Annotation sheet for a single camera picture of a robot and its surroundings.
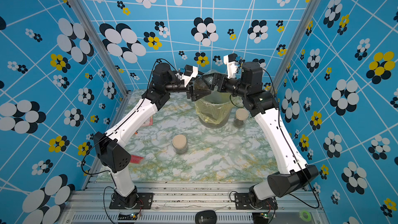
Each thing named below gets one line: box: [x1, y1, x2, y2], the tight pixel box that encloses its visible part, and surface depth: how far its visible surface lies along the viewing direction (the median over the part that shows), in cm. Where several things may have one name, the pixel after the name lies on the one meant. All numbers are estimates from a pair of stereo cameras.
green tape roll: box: [299, 210, 312, 222], surface depth 71 cm
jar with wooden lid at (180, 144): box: [172, 134, 188, 155], surface depth 84 cm
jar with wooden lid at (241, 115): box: [233, 108, 249, 130], surface depth 96 cm
